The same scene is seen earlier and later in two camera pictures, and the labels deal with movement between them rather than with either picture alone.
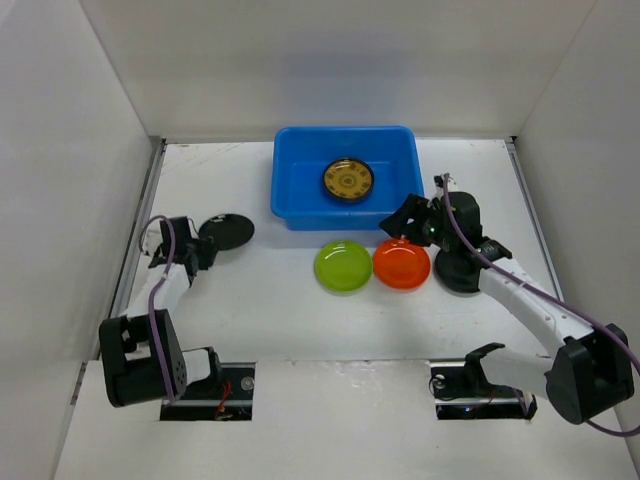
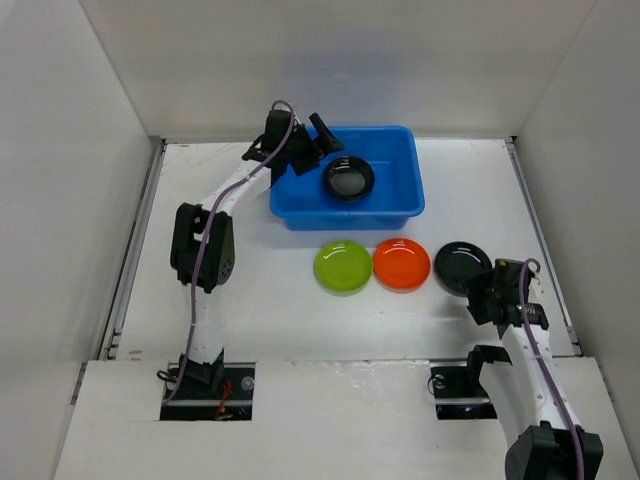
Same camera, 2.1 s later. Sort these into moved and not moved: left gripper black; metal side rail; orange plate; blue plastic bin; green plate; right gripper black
Moved: right gripper black; left gripper black
Not moved: blue plastic bin; green plate; metal side rail; orange plate
